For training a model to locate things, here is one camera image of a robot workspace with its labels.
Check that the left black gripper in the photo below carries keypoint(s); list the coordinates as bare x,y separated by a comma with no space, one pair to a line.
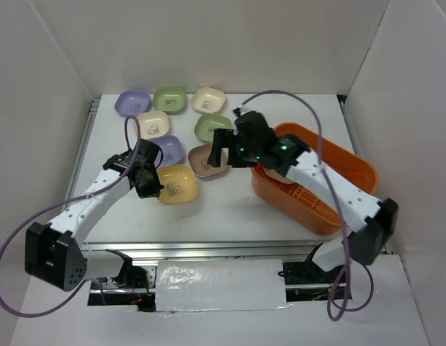
154,189

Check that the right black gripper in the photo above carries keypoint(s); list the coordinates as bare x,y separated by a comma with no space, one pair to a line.
226,138

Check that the yellow plate front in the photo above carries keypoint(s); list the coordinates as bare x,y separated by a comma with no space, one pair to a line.
180,185

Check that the purple plate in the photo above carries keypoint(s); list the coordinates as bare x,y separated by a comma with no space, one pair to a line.
132,103
172,151

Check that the brown plate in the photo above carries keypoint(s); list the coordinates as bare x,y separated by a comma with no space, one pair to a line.
275,175
198,161

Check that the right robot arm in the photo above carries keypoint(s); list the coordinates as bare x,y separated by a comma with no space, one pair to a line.
369,222

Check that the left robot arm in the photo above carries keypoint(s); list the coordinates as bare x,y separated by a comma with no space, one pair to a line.
53,250

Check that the orange plastic bin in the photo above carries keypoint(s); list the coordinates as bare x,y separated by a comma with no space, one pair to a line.
353,179

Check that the green plate middle right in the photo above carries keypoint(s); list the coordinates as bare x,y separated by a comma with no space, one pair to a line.
207,123

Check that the green plate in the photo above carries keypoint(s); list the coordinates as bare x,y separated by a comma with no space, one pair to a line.
170,100
207,123

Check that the cream plate back right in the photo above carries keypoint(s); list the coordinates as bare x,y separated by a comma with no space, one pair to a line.
208,100

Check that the cream plate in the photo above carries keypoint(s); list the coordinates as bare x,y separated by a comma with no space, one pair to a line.
153,124
208,100

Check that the cream plate middle left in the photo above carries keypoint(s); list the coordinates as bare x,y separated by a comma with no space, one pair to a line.
153,124

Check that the green plate back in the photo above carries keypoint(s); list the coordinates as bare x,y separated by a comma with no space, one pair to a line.
170,100

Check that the white foil cover sheet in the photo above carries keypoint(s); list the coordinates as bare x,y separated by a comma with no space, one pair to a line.
220,285

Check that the aluminium rail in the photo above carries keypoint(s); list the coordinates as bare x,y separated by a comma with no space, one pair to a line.
225,250

